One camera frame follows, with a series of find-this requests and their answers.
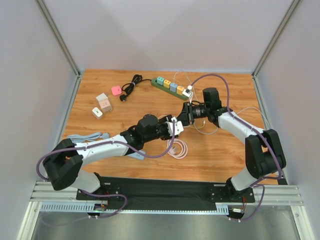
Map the pink round power strip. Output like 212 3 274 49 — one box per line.
167 139 189 160

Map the white usb cable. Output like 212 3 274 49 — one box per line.
159 69 271 136

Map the pink charger plug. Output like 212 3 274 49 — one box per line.
111 86 123 96

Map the beige patterned cube charger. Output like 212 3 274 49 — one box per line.
98 98 113 114

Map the white charger plug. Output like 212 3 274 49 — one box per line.
96 93 108 102

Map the white charger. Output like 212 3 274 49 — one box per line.
91 107 103 120

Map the light blue power strip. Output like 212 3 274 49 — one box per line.
67 132 146 160

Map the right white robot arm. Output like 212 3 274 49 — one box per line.
177 87 287 192

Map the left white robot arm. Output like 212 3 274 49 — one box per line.
42 114 178 193

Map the orange charger plug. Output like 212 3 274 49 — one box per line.
176 85 185 95

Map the blue charger plug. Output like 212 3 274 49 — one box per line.
169 82 178 92

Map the yellow charger plug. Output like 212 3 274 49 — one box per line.
163 79 171 89

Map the teal charger plug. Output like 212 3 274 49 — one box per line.
156 76 165 86

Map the green power strip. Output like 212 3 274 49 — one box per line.
151 76 188 101

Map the black base mat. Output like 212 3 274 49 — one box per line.
74 176 256 211

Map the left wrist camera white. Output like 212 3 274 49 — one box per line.
166 117 184 137

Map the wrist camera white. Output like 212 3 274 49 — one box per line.
166 117 184 137
182 85 194 103

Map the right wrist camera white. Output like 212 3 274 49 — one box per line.
182 85 194 103

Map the black power cord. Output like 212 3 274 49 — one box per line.
118 74 153 103

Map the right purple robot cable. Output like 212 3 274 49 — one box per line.
188 73 283 223

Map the grey slotted cable duct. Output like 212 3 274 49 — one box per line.
39 202 244 215

